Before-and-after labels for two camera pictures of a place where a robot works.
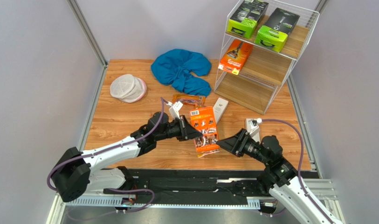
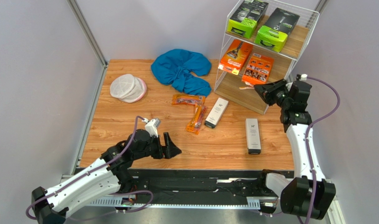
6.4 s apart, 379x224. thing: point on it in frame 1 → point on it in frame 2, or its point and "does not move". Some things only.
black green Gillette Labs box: [273, 35] does not move
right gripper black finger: [234, 143] → [267, 91]
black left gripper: [187, 131] → [171, 149]
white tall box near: [219, 108] does not move
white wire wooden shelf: [263, 40] does not move
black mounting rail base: [186, 187] does not move
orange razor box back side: [203, 120] → [258, 70]
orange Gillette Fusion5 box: [235, 56] does not move
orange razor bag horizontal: [196, 101] does not move
